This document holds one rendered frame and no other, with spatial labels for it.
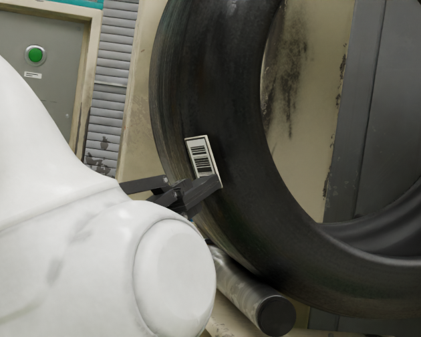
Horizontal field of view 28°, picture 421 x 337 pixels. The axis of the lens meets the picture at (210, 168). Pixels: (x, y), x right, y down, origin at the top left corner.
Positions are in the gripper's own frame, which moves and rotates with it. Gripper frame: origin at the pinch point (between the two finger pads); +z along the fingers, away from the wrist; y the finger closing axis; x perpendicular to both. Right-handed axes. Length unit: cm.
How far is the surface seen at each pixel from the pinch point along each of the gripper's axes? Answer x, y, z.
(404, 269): 12.3, 18.0, 15.4
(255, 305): 0.4, 14.5, 2.6
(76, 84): -51, -14, 43
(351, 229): -4.7, 19.5, 36.8
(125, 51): -602, -20, 717
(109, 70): -623, -7, 701
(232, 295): -7.0, 15.4, 8.4
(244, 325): -6.2, 19.1, 7.6
